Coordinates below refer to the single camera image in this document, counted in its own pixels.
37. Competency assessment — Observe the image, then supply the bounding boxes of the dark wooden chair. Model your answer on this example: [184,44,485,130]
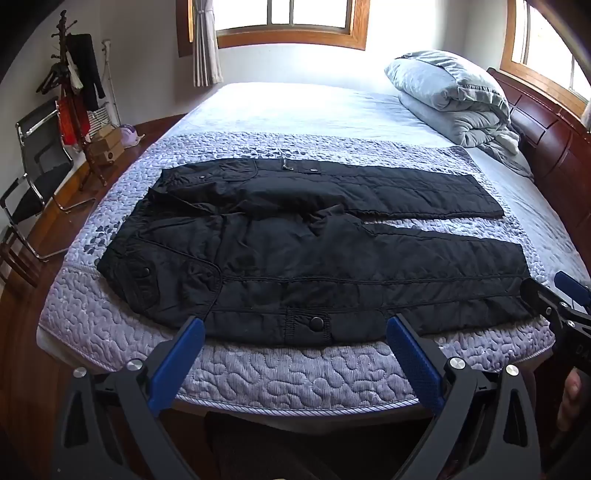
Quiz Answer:
[0,226,43,289]

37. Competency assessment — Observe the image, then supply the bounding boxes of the wooden coat rack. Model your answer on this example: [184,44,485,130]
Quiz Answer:
[37,10,109,188]

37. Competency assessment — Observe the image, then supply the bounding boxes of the folded grey duvet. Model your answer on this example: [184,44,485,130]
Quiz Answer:
[385,50,536,178]

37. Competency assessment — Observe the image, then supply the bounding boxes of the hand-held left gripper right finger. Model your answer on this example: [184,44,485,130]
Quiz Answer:
[385,314,543,480]

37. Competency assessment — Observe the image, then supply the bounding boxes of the wooden bed headboard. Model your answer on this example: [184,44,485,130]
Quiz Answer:
[487,67,591,232]

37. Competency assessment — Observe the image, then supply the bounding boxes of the large cardboard box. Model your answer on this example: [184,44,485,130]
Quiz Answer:
[87,137,126,166]

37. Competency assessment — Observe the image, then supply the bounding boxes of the light blue bed sheet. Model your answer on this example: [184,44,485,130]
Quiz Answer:
[178,82,591,296]

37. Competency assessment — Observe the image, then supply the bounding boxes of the person's right hand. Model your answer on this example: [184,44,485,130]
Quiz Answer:
[556,369,591,433]

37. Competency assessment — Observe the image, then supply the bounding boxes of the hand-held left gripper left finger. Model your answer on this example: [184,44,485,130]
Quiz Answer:
[51,316,206,480]

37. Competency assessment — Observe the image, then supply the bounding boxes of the black quilted pants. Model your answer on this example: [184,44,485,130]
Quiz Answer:
[96,158,533,348]

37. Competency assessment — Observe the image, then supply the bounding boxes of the black hanging garment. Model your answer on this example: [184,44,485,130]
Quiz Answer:
[67,33,106,112]

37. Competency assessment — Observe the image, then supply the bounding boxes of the purple round container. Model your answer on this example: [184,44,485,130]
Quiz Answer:
[119,124,145,149]

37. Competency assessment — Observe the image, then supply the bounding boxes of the red hanging garment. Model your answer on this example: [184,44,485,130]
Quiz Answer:
[58,88,91,145]

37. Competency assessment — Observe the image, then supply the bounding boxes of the wooden framed window with curtain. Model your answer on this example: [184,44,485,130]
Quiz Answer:
[188,0,370,51]

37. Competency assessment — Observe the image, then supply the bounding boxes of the black metal frame chair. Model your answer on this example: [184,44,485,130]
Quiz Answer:
[0,99,96,262]

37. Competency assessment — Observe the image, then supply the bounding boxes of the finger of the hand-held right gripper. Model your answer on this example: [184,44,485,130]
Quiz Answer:
[521,278,578,330]
[554,271,591,311]

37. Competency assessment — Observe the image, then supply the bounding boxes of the white wire rack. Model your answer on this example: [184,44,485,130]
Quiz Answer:
[85,108,116,138]

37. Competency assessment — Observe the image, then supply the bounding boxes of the bed with quilted cover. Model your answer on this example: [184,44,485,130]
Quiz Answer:
[37,131,578,411]

